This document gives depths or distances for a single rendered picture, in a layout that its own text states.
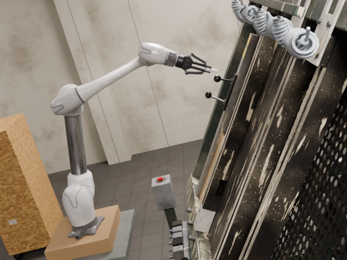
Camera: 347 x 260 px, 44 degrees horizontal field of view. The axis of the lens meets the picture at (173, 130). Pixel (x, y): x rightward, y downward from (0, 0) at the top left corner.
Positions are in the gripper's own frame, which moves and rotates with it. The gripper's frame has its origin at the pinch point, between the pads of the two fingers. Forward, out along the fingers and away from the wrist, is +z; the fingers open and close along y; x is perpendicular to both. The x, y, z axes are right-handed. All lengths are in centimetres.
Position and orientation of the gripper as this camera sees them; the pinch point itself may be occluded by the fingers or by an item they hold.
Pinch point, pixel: (210, 69)
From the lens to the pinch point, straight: 241.4
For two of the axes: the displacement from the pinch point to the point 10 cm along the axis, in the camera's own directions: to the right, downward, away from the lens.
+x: 0.1, 3.4, -9.4
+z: 9.6, 2.6, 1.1
